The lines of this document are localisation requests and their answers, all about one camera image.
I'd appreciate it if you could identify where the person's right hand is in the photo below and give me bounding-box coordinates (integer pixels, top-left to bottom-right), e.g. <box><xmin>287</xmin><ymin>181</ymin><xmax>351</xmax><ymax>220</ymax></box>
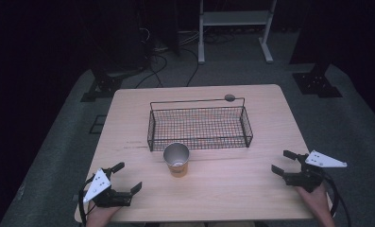
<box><xmin>295</xmin><ymin>182</ymin><xmax>333</xmax><ymax>222</ymax></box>

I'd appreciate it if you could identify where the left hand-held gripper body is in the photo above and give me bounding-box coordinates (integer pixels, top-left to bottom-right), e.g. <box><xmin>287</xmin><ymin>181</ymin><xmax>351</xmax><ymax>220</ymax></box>
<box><xmin>82</xmin><ymin>168</ymin><xmax>134</xmax><ymax>209</ymax></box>

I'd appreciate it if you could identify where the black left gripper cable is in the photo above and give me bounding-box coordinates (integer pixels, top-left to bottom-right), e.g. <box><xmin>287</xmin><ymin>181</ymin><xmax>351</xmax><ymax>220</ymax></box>
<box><xmin>77</xmin><ymin>174</ymin><xmax>96</xmax><ymax>227</ymax></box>

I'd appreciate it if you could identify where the person's left hand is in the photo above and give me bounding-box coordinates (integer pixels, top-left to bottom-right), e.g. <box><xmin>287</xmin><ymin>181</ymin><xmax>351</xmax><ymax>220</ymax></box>
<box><xmin>85</xmin><ymin>201</ymin><xmax>123</xmax><ymax>227</ymax></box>

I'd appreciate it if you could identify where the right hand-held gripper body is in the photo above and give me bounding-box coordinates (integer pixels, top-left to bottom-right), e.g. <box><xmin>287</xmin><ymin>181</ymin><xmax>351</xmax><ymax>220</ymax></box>
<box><xmin>283</xmin><ymin>149</ymin><xmax>349</xmax><ymax>194</ymax></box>

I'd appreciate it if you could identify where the black wire basket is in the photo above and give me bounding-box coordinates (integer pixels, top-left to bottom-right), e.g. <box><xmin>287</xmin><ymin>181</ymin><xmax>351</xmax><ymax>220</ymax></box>
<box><xmin>146</xmin><ymin>96</ymin><xmax>255</xmax><ymax>152</ymax></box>

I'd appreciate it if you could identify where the black stand base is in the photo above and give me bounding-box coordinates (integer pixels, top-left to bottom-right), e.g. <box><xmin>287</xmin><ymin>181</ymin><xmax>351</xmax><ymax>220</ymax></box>
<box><xmin>291</xmin><ymin>61</ymin><xmax>344</xmax><ymax>99</ymax></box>
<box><xmin>79</xmin><ymin>62</ymin><xmax>130</xmax><ymax>103</ymax></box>

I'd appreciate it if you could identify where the black square floor frame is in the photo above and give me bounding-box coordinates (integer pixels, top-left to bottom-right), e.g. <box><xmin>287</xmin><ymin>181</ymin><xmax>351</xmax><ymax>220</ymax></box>
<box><xmin>89</xmin><ymin>114</ymin><xmax>109</xmax><ymax>135</ymax></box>

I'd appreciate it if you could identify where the orange paper cup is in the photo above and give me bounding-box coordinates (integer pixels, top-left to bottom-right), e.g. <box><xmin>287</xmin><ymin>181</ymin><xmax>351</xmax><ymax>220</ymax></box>
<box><xmin>162</xmin><ymin>142</ymin><xmax>191</xmax><ymax>179</ymax></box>

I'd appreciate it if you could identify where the white metal stand frame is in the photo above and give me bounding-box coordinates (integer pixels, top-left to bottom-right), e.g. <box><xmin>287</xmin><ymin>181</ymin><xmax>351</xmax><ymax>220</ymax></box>
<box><xmin>197</xmin><ymin>0</ymin><xmax>279</xmax><ymax>65</ymax></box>

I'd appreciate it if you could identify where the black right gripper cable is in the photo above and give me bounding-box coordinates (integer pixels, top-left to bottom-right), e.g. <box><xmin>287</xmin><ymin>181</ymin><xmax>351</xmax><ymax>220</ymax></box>
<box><xmin>321</xmin><ymin>171</ymin><xmax>353</xmax><ymax>227</ymax></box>

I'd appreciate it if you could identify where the black floor cable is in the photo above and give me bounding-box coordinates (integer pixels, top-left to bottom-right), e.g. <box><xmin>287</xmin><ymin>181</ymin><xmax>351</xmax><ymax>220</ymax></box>
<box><xmin>179</xmin><ymin>46</ymin><xmax>200</xmax><ymax>88</ymax></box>
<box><xmin>134</xmin><ymin>52</ymin><xmax>169</xmax><ymax>90</ymax></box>

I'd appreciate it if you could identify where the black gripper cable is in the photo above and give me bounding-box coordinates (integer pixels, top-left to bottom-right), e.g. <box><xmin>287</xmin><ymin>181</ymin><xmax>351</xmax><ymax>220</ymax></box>
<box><xmin>77</xmin><ymin>174</ymin><xmax>96</xmax><ymax>227</ymax></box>
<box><xmin>321</xmin><ymin>171</ymin><xmax>353</xmax><ymax>227</ymax></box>

